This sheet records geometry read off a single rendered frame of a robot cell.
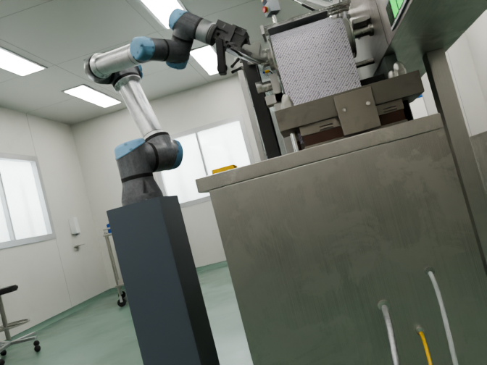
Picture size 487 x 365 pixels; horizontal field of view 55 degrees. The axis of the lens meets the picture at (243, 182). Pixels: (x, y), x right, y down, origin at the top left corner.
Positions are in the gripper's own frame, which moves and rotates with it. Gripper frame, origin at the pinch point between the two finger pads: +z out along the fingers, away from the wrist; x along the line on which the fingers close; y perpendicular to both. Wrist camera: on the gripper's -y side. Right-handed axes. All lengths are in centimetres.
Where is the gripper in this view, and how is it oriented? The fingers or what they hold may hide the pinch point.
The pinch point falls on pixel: (261, 62)
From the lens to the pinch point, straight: 159.7
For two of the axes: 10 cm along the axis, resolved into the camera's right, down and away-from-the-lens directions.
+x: 1.5, 0.1, 9.9
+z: 8.9, 4.2, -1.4
